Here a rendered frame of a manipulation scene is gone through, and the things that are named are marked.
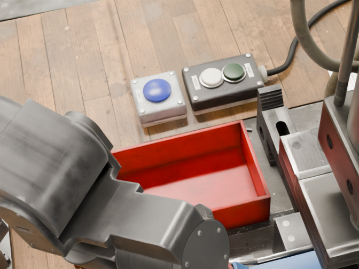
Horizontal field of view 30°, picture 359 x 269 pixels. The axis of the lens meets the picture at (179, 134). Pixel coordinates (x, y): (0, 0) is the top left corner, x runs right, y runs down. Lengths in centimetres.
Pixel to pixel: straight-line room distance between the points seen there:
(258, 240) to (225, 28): 36
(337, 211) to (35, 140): 25
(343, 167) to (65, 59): 64
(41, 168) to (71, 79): 58
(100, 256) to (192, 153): 43
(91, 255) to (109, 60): 58
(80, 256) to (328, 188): 21
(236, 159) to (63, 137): 48
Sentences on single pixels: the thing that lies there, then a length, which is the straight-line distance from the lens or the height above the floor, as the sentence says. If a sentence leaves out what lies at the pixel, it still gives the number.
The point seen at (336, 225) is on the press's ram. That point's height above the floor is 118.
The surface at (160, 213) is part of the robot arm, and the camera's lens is 44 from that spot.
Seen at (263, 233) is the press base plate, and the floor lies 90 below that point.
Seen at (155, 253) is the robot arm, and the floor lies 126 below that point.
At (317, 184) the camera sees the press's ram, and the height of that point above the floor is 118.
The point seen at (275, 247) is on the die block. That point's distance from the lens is 81.
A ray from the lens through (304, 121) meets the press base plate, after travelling 95.
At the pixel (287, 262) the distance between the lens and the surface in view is 74.
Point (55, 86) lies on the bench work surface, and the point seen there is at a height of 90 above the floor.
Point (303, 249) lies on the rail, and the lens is 75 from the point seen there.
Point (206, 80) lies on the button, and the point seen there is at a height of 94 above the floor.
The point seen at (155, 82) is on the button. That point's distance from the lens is 94.
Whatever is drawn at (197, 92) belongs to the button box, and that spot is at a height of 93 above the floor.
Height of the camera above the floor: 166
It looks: 55 degrees down
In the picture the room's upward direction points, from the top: 8 degrees counter-clockwise
